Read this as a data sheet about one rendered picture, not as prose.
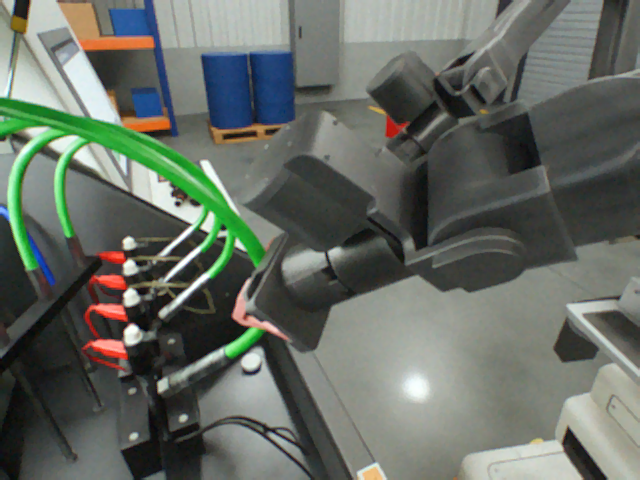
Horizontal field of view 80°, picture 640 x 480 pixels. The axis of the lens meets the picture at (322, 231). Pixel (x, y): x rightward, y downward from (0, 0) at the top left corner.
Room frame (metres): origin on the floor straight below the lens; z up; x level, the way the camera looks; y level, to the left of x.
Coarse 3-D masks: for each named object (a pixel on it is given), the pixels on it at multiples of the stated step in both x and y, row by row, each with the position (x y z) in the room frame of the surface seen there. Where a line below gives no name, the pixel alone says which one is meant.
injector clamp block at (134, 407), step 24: (168, 288) 0.62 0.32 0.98; (168, 336) 0.49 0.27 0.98; (120, 384) 0.39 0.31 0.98; (192, 384) 0.44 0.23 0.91; (120, 408) 0.35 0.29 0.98; (144, 408) 0.35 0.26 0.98; (168, 408) 0.35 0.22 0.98; (192, 408) 0.35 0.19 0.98; (120, 432) 0.31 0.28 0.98; (144, 432) 0.31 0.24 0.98; (192, 432) 0.32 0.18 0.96; (144, 456) 0.29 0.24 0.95; (192, 456) 0.32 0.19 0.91
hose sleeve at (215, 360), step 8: (216, 352) 0.27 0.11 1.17; (224, 352) 0.27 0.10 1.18; (200, 360) 0.27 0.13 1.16; (208, 360) 0.27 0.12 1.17; (216, 360) 0.27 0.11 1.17; (224, 360) 0.27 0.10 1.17; (232, 360) 0.27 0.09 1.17; (184, 368) 0.28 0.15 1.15; (192, 368) 0.27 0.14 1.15; (200, 368) 0.27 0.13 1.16; (208, 368) 0.27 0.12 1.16; (216, 368) 0.27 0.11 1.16; (176, 376) 0.27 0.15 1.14; (184, 376) 0.27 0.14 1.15; (192, 376) 0.27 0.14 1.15; (200, 376) 0.27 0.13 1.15; (176, 384) 0.27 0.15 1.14; (184, 384) 0.27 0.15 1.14
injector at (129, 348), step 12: (144, 336) 0.35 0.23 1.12; (132, 348) 0.34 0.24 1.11; (144, 348) 0.35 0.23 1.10; (132, 360) 0.34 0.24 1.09; (144, 360) 0.34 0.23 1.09; (156, 360) 0.36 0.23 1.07; (168, 360) 0.36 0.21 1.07; (144, 372) 0.34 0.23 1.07; (156, 372) 0.35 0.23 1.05; (144, 384) 0.34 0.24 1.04; (156, 384) 0.35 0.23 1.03; (156, 396) 0.35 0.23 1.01; (156, 408) 0.34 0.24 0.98; (156, 420) 0.34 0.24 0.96; (168, 432) 0.35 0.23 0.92
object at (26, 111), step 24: (0, 96) 0.27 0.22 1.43; (24, 120) 0.27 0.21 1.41; (48, 120) 0.27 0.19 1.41; (72, 120) 0.27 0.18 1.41; (120, 144) 0.27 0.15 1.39; (168, 168) 0.27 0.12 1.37; (192, 192) 0.27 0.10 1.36; (216, 216) 0.27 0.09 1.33; (240, 216) 0.28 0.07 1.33; (240, 240) 0.27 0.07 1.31
